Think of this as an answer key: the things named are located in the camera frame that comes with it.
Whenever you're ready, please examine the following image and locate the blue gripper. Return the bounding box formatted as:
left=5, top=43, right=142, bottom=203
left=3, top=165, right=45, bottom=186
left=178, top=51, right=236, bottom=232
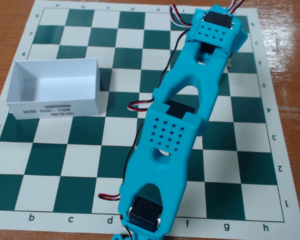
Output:
left=229, top=15, right=249, bottom=55

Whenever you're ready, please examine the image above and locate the white cardboard box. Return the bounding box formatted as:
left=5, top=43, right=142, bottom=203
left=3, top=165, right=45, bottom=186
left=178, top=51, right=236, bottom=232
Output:
left=5, top=57, right=101, bottom=120

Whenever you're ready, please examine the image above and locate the green white chessboard mat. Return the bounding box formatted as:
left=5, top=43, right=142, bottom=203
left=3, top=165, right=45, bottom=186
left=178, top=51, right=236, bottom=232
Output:
left=0, top=0, right=300, bottom=240

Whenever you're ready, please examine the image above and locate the gripper servo wire bundle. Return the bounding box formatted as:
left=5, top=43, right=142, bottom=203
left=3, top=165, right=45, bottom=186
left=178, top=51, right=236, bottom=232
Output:
left=226, top=0, right=246, bottom=14

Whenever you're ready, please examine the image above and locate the wrist servo wire bundle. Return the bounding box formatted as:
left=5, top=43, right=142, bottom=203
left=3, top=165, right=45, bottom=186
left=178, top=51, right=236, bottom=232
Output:
left=157, top=4, right=195, bottom=88

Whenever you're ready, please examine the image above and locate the elbow servo wire bundle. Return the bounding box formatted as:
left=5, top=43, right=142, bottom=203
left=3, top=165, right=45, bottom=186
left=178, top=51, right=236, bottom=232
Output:
left=123, top=98, right=156, bottom=187

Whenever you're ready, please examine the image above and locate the shoulder servo wire bundle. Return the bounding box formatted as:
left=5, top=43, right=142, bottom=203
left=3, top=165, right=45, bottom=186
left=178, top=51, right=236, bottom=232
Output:
left=97, top=192, right=121, bottom=201

